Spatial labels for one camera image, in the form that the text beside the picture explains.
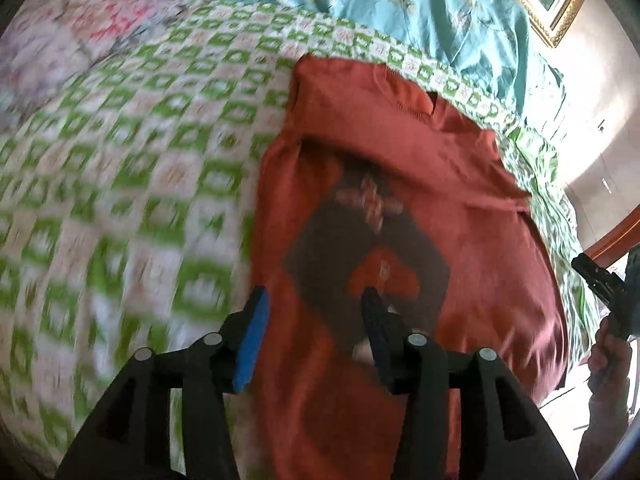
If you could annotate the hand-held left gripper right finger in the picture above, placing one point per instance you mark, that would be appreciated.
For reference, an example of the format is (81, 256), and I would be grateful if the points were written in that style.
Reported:
(374, 330)

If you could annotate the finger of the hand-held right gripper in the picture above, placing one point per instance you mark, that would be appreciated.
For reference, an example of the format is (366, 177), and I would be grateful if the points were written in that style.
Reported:
(600, 280)

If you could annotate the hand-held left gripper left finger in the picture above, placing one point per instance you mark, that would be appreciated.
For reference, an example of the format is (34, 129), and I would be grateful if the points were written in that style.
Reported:
(254, 340)

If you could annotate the red knit sweater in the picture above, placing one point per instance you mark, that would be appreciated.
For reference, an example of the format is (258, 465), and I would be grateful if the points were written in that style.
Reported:
(450, 185)

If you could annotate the person's right forearm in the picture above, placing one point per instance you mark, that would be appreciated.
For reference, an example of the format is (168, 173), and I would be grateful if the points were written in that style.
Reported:
(600, 435)

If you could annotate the person's right hand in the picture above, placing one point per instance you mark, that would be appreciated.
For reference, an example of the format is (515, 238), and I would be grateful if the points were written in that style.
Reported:
(612, 360)

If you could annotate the wooden furniture edge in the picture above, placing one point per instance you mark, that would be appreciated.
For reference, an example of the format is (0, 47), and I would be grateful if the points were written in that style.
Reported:
(617, 237)

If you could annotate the green checkered bed sheet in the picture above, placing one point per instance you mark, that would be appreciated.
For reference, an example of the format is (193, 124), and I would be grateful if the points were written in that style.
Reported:
(125, 160)

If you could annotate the teal floral quilt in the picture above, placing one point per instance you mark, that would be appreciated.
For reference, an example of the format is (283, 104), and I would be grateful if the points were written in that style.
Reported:
(400, 10)

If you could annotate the floral ruffled pillow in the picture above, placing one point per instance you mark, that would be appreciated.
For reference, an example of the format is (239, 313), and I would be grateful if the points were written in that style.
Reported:
(75, 25)

